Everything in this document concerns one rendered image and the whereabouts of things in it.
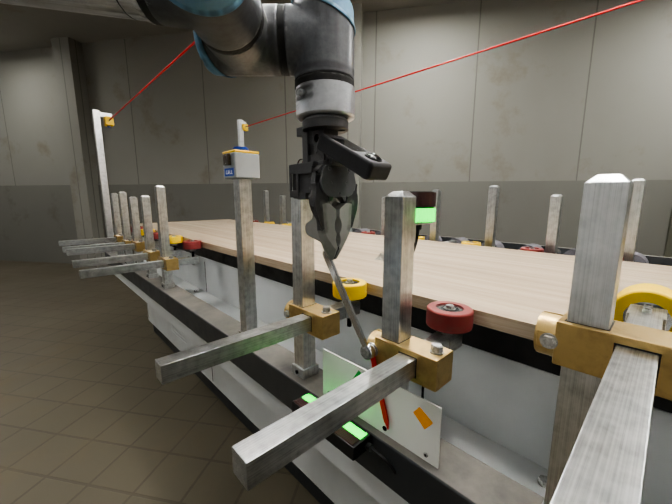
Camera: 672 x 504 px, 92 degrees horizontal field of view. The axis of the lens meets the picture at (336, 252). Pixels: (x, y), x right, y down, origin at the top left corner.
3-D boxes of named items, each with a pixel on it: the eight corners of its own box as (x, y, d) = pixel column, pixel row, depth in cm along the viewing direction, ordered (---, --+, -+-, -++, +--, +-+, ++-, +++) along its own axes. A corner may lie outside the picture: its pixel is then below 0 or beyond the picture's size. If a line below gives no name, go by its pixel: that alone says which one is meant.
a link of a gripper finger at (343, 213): (328, 253, 57) (327, 201, 56) (352, 257, 53) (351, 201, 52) (314, 255, 55) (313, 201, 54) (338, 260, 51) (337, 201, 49)
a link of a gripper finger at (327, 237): (314, 256, 55) (313, 201, 54) (338, 260, 51) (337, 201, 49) (300, 258, 53) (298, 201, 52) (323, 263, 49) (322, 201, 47)
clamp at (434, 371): (435, 393, 47) (437, 361, 46) (365, 360, 57) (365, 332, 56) (453, 378, 51) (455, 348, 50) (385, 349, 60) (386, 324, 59)
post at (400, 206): (394, 473, 56) (403, 190, 48) (378, 461, 58) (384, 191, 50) (405, 461, 58) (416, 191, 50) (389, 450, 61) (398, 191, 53)
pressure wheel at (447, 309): (456, 381, 54) (461, 316, 52) (415, 364, 60) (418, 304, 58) (477, 364, 60) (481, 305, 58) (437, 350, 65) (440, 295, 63)
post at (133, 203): (138, 283, 181) (129, 196, 173) (137, 281, 183) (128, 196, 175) (145, 282, 183) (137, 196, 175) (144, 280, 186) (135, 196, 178)
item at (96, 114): (110, 253, 235) (93, 108, 218) (107, 251, 242) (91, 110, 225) (128, 251, 243) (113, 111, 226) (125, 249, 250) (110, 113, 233)
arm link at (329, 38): (291, 17, 51) (353, 17, 52) (293, 100, 53) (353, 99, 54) (282, -24, 42) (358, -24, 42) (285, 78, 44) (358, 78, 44)
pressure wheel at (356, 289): (368, 332, 74) (368, 284, 72) (333, 333, 73) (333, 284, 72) (363, 319, 82) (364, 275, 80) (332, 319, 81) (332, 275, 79)
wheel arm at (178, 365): (163, 391, 48) (160, 364, 47) (156, 381, 50) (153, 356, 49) (360, 316, 77) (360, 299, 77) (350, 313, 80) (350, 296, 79)
